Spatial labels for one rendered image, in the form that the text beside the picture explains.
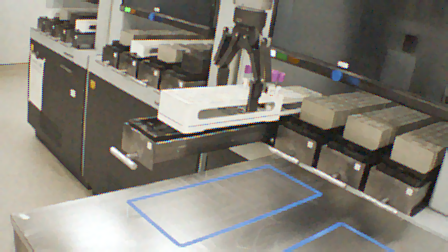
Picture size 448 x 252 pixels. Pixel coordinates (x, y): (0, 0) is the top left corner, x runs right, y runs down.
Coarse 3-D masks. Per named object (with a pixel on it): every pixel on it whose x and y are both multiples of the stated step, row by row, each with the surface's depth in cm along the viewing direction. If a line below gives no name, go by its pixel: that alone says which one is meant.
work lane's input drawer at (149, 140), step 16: (128, 128) 108; (144, 128) 105; (160, 128) 111; (224, 128) 116; (240, 128) 119; (256, 128) 123; (272, 128) 128; (128, 144) 109; (144, 144) 104; (160, 144) 102; (176, 144) 105; (192, 144) 109; (208, 144) 113; (224, 144) 117; (240, 144) 121; (128, 160) 102; (144, 160) 104; (160, 160) 103
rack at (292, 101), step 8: (288, 88) 145; (296, 88) 146; (304, 88) 148; (288, 96) 135; (296, 96) 137; (304, 96) 139; (312, 96) 140; (320, 96) 143; (288, 104) 140; (296, 104) 142; (280, 112) 131; (288, 112) 134; (296, 112) 137
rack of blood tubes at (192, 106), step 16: (176, 96) 95; (192, 96) 96; (208, 96) 99; (224, 96) 101; (240, 96) 103; (272, 96) 108; (160, 112) 98; (176, 112) 94; (192, 112) 92; (208, 112) 107; (224, 112) 109; (240, 112) 105; (256, 112) 106; (272, 112) 110; (176, 128) 94; (192, 128) 94; (208, 128) 97
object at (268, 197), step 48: (144, 192) 76; (192, 192) 79; (240, 192) 82; (288, 192) 85; (336, 192) 88; (48, 240) 58; (96, 240) 60; (144, 240) 63; (192, 240) 65; (240, 240) 67; (288, 240) 69; (336, 240) 70; (384, 240) 72; (432, 240) 74
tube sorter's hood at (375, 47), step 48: (288, 0) 128; (336, 0) 117; (384, 0) 106; (432, 0) 97; (288, 48) 131; (336, 48) 119; (384, 48) 108; (432, 48) 99; (384, 96) 109; (432, 96) 100
